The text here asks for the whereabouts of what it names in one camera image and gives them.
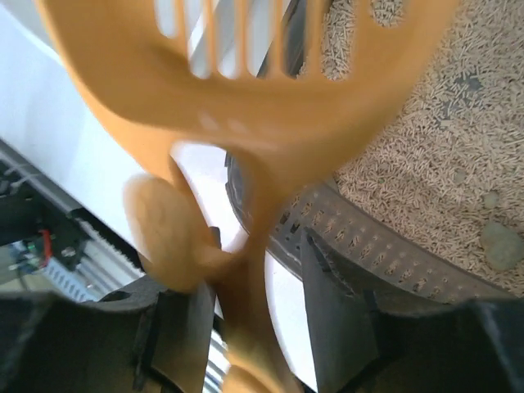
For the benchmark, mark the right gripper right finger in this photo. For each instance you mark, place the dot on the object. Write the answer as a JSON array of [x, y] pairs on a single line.
[[347, 347]]

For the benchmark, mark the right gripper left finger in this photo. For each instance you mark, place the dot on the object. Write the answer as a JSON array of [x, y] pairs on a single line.
[[173, 338]]

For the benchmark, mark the orange litter scoop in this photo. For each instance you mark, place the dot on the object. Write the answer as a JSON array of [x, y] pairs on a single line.
[[287, 133]]

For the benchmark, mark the dark grey litter box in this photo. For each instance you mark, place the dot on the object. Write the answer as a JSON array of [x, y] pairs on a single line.
[[372, 245]]

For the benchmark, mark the grey-green litter clump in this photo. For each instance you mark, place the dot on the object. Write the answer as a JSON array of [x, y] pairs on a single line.
[[503, 247]]

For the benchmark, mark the beige pellet litter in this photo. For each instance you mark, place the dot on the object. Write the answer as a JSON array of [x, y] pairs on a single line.
[[453, 159]]

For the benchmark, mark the aluminium front rail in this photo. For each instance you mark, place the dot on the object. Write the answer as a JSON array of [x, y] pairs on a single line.
[[50, 242]]

